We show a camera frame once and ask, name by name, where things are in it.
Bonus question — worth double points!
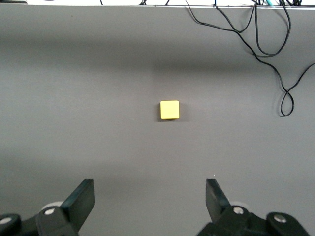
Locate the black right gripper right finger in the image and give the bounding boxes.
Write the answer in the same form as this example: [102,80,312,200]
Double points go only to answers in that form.
[196,178,311,236]

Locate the yellow cube block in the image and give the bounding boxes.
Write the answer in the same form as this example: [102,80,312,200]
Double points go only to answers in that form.
[159,100,181,121]

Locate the black cable with U bend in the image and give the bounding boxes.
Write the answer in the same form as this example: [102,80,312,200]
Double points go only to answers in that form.
[254,0,292,58]

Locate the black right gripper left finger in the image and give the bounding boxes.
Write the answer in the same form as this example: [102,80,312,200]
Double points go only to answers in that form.
[0,178,96,236]

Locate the dark grey table cover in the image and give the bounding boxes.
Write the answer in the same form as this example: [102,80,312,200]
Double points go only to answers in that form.
[0,5,315,236]

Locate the thin black cable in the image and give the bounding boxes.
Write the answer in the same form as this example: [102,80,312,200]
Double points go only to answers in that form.
[184,0,258,33]

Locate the black cable with small loop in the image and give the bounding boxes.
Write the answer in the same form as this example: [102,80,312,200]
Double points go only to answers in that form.
[213,0,315,117]

